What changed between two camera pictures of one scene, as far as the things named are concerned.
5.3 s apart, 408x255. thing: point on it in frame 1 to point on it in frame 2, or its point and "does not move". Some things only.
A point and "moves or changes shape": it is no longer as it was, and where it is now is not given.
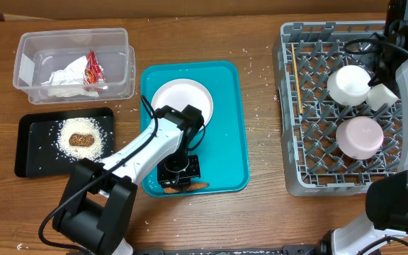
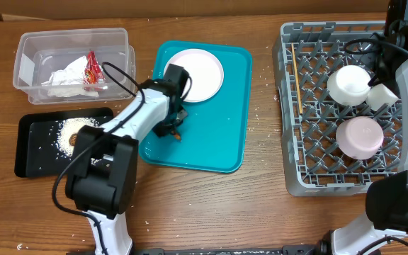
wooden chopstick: [297, 81] does not move
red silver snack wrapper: [93, 77] does not move
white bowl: [348, 86] does not move
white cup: [378, 95] does not move
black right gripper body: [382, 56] does not move
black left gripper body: [178, 169] to [166, 127]
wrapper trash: [69, 82] does not move
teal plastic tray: [224, 154] moves or changes shape
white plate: [178, 93] moves or changes shape
